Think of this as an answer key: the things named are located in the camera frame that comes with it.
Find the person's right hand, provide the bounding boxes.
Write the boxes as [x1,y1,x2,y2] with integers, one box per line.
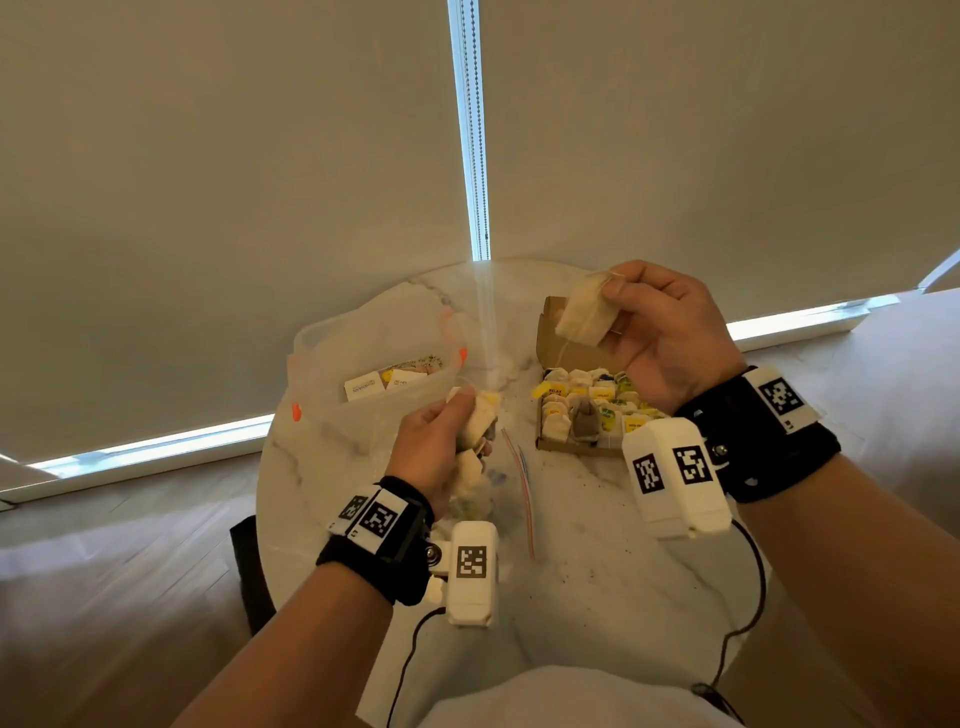
[598,259,748,416]

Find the person's left hand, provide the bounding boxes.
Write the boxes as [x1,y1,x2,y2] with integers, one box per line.
[383,385,495,520]

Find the white tea bag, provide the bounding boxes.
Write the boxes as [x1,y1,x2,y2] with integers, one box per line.
[450,448,486,499]
[447,385,503,452]

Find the beige tea bag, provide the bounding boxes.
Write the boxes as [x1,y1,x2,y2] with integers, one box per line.
[553,270,625,348]

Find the person's right forearm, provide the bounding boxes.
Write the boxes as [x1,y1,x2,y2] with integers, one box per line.
[738,453,960,728]

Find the person's left forearm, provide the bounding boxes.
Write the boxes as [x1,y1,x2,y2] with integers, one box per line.
[171,562,396,728]

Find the brown cardboard box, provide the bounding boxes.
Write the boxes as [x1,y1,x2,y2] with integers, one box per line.
[533,295,670,458]

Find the clear plastic zip bag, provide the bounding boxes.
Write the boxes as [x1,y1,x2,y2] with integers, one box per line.
[450,426,538,565]

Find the clear plastic container orange clips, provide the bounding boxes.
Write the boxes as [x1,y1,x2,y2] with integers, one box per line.
[286,280,471,460]

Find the pile of assorted tea bags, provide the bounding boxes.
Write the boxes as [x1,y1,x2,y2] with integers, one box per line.
[531,365,669,452]

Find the black left wrist band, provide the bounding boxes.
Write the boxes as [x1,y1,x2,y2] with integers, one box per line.
[315,475,437,608]

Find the black wrist band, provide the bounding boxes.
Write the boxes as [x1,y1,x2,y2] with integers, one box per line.
[674,364,843,504]
[315,475,437,608]

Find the black right wrist band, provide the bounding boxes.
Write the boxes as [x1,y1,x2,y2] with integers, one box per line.
[674,364,843,504]

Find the black chair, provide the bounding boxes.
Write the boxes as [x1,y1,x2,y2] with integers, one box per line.
[228,515,278,638]

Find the large grey roller blind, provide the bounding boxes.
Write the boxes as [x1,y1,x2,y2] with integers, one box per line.
[0,0,471,465]

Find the person's white shirt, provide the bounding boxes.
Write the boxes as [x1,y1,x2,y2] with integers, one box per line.
[415,665,745,728]

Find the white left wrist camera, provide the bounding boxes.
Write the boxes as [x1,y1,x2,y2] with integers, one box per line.
[427,520,501,629]

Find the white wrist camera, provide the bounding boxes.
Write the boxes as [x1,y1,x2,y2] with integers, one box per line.
[620,417,734,542]
[427,520,501,629]

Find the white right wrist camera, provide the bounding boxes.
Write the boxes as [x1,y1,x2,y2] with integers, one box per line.
[620,417,734,542]

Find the metal bead chain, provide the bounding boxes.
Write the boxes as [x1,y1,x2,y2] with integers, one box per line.
[458,0,493,262]

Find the black left camera cable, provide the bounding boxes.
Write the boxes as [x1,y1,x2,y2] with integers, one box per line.
[385,605,448,728]

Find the black camera cable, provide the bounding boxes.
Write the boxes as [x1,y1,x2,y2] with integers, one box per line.
[385,605,448,728]
[689,518,768,726]

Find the black right camera cable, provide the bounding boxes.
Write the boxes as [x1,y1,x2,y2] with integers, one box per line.
[689,518,768,726]

